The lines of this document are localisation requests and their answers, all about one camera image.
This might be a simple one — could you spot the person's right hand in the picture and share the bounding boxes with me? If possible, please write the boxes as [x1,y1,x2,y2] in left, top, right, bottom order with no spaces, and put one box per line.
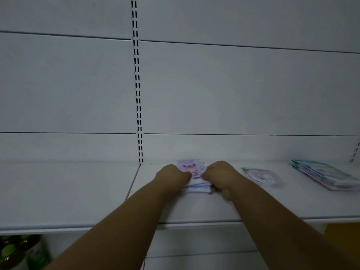
[200,160,245,201]

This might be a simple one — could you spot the person's left hand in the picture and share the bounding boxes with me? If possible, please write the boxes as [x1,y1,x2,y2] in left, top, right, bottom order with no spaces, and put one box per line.
[154,164,193,196]

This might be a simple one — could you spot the purple cartoon packets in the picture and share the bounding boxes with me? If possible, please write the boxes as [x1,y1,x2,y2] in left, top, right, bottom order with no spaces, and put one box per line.
[175,159,216,194]

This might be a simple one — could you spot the pink heart bear packet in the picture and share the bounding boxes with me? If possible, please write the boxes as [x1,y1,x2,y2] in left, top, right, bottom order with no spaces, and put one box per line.
[241,166,282,188]

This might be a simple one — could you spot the stack of teal pink packets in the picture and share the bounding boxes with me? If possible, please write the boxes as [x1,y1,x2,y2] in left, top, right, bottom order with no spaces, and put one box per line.
[291,159,360,192]

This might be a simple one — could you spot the person's right forearm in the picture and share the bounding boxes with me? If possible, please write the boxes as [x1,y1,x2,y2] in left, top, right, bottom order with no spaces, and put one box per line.
[225,177,360,270]

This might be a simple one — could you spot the person's left forearm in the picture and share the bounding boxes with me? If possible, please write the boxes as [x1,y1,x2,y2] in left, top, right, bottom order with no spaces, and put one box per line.
[46,182,183,270]

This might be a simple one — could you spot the group of green-capped tea bottles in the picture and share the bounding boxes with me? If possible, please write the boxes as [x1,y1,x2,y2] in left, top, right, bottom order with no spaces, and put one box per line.
[0,234,52,270]

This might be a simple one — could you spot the white slotted upright rail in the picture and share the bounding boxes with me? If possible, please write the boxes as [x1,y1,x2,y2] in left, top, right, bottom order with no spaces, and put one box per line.
[349,140,360,164]
[130,0,144,164]

